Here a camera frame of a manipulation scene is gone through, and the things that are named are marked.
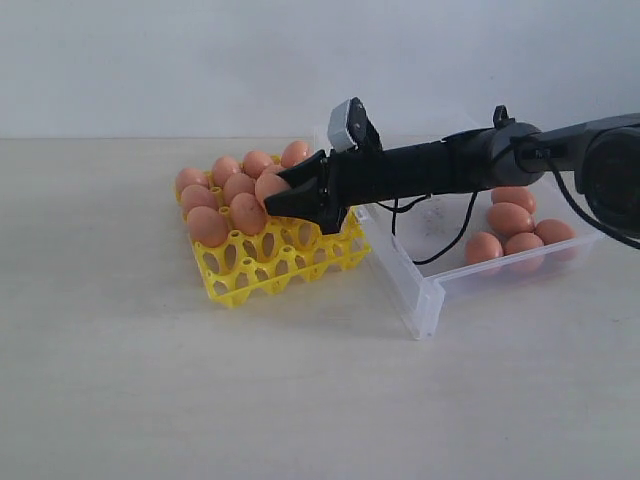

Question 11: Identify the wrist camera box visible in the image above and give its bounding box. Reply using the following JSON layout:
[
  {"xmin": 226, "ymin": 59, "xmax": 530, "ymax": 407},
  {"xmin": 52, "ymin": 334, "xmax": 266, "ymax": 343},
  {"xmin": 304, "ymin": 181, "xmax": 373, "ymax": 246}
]
[{"xmin": 327, "ymin": 97, "xmax": 382, "ymax": 153}]

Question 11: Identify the black cable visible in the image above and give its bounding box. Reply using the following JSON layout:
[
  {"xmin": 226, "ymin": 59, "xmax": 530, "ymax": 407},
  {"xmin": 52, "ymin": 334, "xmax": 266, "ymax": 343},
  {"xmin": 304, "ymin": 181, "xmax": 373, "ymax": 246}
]
[{"xmin": 389, "ymin": 104, "xmax": 640, "ymax": 266}]

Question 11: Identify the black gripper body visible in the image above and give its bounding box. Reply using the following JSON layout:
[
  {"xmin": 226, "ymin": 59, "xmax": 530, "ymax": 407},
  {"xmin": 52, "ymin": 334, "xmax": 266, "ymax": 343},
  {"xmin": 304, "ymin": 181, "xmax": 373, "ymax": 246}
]
[{"xmin": 317, "ymin": 149, "xmax": 390, "ymax": 234}]

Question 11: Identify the clear plastic box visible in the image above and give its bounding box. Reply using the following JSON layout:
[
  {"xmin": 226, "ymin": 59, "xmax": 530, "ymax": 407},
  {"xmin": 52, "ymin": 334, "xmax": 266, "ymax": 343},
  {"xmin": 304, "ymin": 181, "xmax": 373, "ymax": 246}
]
[{"xmin": 352, "ymin": 175, "xmax": 604, "ymax": 339}]

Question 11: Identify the yellow plastic egg tray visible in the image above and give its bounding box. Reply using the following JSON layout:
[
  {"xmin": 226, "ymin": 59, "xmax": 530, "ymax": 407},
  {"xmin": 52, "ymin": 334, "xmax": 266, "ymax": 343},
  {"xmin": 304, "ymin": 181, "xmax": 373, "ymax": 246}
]
[{"xmin": 174, "ymin": 154, "xmax": 374, "ymax": 309}]

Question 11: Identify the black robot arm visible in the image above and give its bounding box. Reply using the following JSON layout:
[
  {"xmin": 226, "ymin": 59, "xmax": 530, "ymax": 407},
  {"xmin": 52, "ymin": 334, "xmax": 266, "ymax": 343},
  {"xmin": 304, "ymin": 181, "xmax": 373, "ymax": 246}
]
[{"xmin": 265, "ymin": 98, "xmax": 639, "ymax": 237}]

